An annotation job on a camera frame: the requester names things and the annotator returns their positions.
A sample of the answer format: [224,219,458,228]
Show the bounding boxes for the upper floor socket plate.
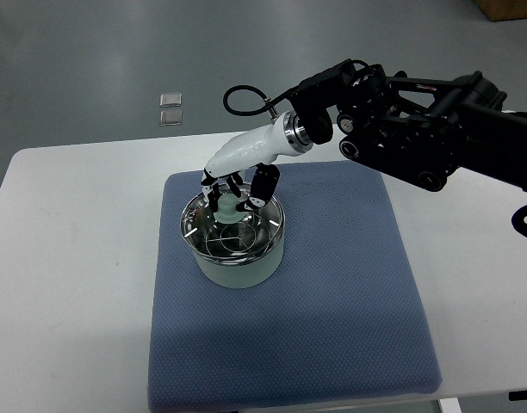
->
[159,92,183,108]

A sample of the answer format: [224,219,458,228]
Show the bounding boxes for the lower floor socket plate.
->
[159,109,183,126]

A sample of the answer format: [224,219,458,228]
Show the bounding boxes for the blue fabric mat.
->
[148,161,442,412]

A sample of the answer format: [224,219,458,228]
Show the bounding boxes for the glass lid with green knob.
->
[180,191,285,266]

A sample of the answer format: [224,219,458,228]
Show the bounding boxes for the sage green pot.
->
[179,171,287,290]

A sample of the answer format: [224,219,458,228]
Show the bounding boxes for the brown cardboard box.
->
[474,0,527,22]

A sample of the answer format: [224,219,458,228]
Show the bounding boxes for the black table control panel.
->
[508,390,527,401]

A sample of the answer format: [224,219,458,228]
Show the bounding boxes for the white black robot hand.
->
[201,111,313,212]

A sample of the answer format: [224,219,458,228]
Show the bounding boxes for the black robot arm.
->
[207,59,527,211]

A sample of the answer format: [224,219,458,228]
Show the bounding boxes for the floor socket plate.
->
[159,92,183,108]
[159,109,183,126]

